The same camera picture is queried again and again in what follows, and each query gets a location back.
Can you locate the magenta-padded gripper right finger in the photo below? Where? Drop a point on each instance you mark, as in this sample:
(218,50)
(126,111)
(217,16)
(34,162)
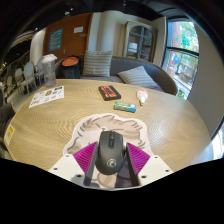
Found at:
(155,166)

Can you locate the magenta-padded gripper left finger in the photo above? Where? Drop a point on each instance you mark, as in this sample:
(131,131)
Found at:
(66,166)

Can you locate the black computer mouse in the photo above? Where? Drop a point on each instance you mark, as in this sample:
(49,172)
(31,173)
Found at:
(111,151)

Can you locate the cat-shaped mouse pad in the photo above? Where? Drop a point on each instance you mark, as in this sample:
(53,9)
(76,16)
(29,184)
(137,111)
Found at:
(90,130)

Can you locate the yellow code sticker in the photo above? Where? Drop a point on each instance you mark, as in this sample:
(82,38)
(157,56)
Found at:
(10,134)

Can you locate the small green pack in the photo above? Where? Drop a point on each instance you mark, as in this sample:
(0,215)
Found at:
(125,107)

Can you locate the white squeeze tube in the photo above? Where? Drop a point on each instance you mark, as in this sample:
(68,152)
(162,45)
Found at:
(142,96)

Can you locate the white sticker sheet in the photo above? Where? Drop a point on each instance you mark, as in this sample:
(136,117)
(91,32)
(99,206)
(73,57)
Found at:
(46,96)

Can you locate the grey tufted armchair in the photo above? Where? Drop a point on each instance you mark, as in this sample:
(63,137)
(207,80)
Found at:
(5,115)

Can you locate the flat striped cushion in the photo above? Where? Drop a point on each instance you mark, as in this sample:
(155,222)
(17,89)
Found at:
(137,77)

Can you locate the clear shaker bottle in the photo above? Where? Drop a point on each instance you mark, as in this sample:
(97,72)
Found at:
(50,73)

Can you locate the grey curved sofa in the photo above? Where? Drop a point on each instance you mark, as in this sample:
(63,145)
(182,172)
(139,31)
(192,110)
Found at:
(153,71)

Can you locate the dark bag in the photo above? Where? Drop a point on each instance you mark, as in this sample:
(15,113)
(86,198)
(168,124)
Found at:
(70,68)

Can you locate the group of white chairs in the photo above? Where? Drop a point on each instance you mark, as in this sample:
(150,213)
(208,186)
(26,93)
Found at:
(28,75)

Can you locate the large striped cushion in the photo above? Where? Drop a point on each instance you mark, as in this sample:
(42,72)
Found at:
(97,63)

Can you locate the black-framed window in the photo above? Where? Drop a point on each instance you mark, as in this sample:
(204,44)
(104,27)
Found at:
(183,56)

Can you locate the brown wooden door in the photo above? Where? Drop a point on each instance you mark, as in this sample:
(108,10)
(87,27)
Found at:
(75,43)

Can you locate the glass-door cabinet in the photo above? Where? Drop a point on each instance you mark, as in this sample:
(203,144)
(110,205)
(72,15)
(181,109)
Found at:
(140,41)

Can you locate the blue poster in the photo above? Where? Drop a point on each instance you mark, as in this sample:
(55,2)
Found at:
(55,39)

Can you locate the white door sign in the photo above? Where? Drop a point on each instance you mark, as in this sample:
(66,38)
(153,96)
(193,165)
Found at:
(78,29)

